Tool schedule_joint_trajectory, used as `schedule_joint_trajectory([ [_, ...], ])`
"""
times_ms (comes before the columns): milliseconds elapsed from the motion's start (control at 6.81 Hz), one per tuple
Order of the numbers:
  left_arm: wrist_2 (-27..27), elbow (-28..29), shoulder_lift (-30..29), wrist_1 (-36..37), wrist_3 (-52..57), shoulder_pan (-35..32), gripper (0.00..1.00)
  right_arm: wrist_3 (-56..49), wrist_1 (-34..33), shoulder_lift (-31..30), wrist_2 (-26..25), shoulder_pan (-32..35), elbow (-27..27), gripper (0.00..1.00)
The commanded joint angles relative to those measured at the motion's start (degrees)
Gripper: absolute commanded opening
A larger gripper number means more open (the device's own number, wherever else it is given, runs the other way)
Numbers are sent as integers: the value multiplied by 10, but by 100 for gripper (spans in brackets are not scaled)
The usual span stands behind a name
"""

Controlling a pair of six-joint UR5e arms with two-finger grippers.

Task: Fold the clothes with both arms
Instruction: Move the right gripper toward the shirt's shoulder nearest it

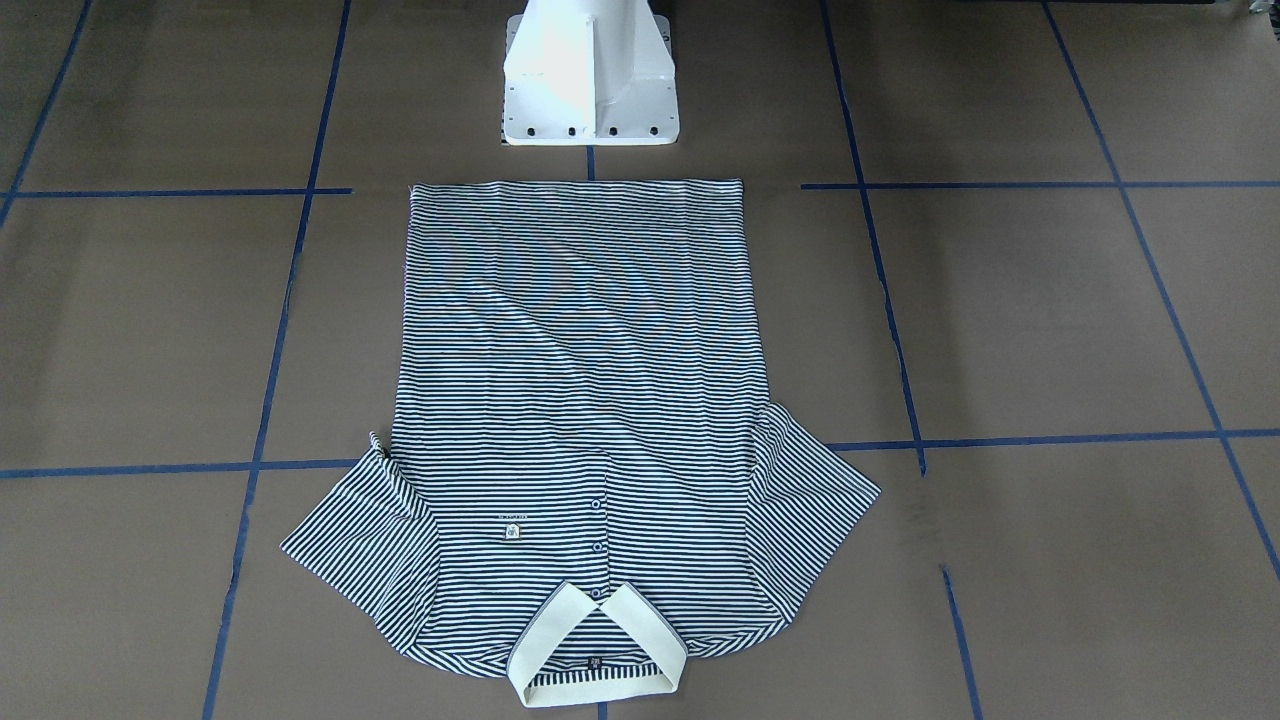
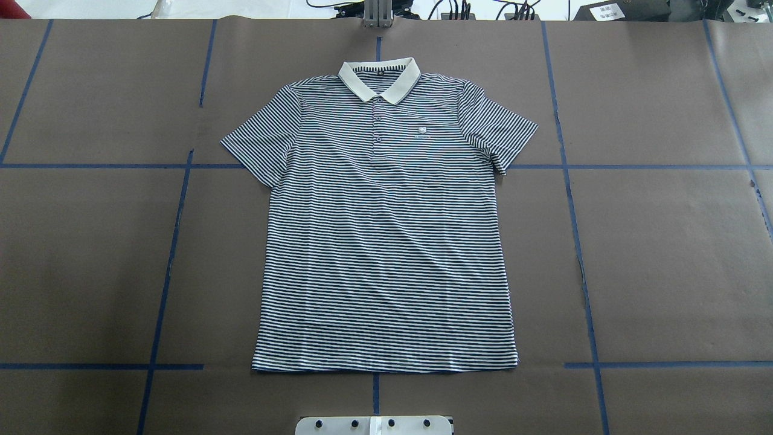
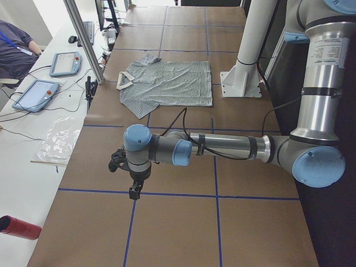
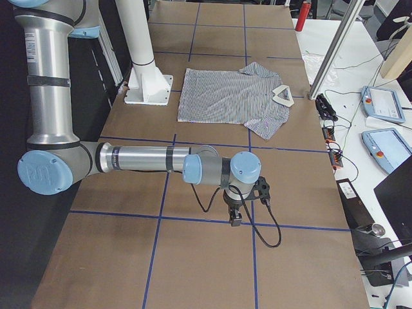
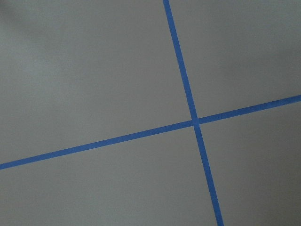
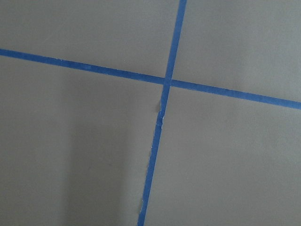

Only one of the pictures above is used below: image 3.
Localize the upper blue teach pendant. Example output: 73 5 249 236
50 51 82 77

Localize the aluminium frame post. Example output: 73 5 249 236
63 0 105 85

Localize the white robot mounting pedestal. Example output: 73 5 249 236
220 0 278 98

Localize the seated person in grey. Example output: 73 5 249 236
1 20 42 82

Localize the red cylinder tube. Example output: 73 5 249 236
1 215 42 240

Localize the lower blue teach pendant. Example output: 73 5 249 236
12 80 60 112

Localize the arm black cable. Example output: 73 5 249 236
160 107 303 161

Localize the clear plastic bag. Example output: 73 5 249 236
31 116 84 166

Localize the blue white striped polo shirt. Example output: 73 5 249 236
116 53 213 119

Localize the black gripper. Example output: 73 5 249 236
127 162 151 200

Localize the black computer mouse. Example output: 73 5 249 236
68 36 77 43

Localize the black keyboard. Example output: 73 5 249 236
82 21 95 45

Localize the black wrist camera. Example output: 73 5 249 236
108 147 130 172

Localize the black clamp tool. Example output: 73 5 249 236
85 76 98 112

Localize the white mug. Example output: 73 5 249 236
101 28 117 39

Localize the blue teach pendant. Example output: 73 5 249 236
50 51 82 77
12 80 60 112

